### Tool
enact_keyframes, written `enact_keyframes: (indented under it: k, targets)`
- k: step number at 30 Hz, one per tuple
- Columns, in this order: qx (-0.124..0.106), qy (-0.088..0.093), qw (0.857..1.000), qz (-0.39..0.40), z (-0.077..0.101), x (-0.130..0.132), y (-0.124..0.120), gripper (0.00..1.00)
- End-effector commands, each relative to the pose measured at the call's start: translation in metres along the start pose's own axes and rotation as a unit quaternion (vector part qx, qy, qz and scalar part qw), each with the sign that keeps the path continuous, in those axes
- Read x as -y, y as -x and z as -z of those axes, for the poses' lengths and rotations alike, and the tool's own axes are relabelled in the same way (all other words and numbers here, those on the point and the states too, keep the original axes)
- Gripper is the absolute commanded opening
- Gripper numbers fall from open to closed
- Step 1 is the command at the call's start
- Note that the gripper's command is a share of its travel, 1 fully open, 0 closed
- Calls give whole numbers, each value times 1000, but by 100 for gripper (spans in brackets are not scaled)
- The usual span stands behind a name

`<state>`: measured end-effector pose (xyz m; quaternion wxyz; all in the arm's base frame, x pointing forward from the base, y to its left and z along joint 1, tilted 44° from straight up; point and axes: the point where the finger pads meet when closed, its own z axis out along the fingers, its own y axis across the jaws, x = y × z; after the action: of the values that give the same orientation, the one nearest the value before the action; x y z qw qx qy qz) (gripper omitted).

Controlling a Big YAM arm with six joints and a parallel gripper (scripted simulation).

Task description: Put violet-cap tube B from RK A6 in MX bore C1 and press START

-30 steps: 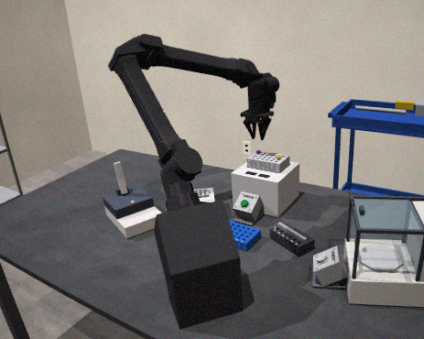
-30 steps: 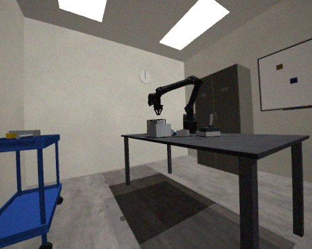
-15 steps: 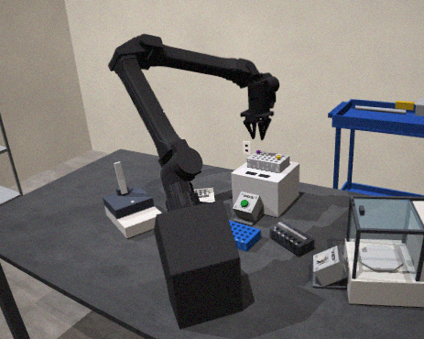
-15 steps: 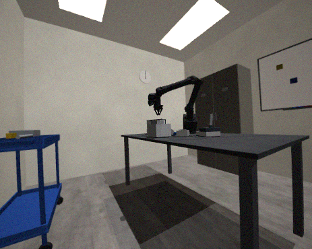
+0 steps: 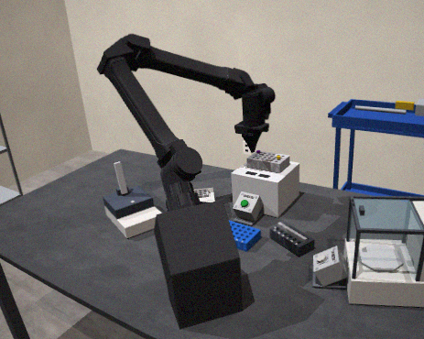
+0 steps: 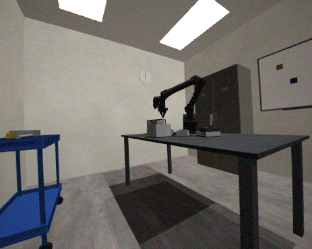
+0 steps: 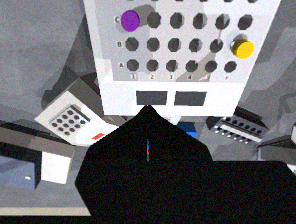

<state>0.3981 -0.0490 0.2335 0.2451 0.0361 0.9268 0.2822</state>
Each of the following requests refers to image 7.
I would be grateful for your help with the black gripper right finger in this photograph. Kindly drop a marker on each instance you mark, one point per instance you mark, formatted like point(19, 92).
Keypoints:
point(167, 142)

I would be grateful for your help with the white block with round holes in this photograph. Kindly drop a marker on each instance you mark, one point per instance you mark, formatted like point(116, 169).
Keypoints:
point(162, 62)
point(87, 104)

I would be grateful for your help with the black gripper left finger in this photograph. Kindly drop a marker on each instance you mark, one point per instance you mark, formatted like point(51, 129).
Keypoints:
point(129, 141)

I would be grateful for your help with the blue tube rack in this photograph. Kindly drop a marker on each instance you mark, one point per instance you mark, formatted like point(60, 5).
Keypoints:
point(188, 128)

